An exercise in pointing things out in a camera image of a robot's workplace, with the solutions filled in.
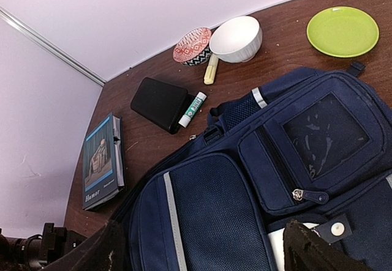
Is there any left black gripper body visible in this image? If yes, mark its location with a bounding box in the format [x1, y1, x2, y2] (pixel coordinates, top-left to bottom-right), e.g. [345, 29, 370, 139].
[1, 223, 87, 270]

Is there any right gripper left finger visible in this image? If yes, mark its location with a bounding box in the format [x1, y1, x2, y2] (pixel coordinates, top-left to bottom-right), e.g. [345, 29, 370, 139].
[43, 220, 126, 271]

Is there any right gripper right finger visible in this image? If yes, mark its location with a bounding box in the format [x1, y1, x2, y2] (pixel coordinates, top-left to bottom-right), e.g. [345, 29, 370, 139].
[282, 218, 380, 270]

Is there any navy blue student backpack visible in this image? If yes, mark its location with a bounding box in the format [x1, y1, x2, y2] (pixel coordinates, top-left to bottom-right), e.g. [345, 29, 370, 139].
[113, 67, 391, 270]

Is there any dark blue Humor book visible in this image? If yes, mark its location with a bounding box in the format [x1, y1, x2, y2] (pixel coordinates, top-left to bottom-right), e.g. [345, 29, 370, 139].
[82, 114, 125, 211]

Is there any white green glue stick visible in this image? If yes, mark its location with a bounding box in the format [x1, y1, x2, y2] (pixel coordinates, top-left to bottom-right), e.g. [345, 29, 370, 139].
[178, 92, 207, 128]

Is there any black rectangular case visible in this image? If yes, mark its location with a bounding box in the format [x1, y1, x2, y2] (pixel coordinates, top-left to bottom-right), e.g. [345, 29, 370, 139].
[130, 78, 194, 135]

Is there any yellow highlighter marker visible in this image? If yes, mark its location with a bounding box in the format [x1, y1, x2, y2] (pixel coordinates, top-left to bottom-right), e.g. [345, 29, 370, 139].
[203, 54, 219, 85]

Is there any red patterned small bowl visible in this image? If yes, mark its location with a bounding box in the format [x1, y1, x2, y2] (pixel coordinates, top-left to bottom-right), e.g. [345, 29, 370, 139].
[172, 27, 212, 67]

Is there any white ceramic bowl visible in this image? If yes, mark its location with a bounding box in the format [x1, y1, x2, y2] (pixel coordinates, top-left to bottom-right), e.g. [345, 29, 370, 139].
[209, 16, 263, 64]

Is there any green plate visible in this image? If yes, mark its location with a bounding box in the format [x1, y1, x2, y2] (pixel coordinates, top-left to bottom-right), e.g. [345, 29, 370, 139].
[306, 6, 380, 58]

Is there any left aluminium frame post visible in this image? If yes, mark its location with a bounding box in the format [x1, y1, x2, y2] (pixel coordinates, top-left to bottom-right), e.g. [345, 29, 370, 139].
[1, 7, 107, 87]

